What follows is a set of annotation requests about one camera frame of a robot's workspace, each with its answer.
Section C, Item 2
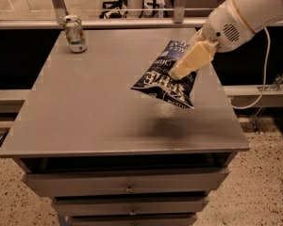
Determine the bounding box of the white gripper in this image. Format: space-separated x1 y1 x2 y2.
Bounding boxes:
169 0 255 80

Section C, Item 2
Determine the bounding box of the blue Kettle chip bag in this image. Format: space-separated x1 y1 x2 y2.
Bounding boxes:
131 40 197 108

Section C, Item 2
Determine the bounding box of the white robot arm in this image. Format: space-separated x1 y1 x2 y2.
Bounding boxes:
169 0 283 80

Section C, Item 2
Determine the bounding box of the white green 7up can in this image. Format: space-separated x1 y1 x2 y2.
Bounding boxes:
63 15 87 53

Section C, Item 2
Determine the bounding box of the grey metal railing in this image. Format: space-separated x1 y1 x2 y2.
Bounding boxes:
0 0 283 30

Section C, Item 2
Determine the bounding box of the black office chair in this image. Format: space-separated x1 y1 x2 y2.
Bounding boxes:
99 0 126 19

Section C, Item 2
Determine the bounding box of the top grey drawer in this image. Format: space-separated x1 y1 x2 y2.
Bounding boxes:
23 168 229 197

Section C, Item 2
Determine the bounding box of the grey drawer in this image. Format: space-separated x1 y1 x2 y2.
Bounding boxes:
69 214 197 226
23 168 229 197
52 195 208 217

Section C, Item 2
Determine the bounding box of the grey drawer cabinet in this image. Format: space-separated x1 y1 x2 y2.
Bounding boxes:
0 27 251 226

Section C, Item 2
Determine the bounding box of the bottom grey drawer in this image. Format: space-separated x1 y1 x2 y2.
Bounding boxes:
69 214 197 226

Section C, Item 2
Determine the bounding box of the middle grey drawer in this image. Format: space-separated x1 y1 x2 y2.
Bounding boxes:
52 195 208 217

